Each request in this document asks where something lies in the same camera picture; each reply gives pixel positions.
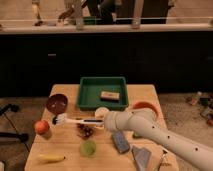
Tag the tan sponge block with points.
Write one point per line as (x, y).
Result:
(105, 95)

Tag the orange bowl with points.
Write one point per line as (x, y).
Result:
(143, 104)

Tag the green plastic cup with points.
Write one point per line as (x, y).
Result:
(88, 148)

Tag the grey blue cloth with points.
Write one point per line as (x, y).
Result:
(141, 157)

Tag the red orange apple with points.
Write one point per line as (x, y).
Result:
(41, 127)

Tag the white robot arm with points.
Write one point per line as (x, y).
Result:
(142, 121)

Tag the dark red bowl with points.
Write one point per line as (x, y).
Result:
(57, 104)

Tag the black tripod stand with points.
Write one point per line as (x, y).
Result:
(23, 137)

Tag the yellow banana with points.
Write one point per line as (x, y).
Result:
(51, 158)

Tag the white plastic cup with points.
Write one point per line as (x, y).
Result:
(101, 112)

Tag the green chili pepper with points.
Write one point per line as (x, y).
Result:
(136, 136)

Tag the green plastic tray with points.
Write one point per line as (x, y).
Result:
(90, 90)

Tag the white dish brush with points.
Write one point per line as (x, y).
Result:
(63, 118)

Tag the blue sponge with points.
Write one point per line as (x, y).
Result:
(120, 142)

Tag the dark red dried chili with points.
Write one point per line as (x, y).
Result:
(84, 131)

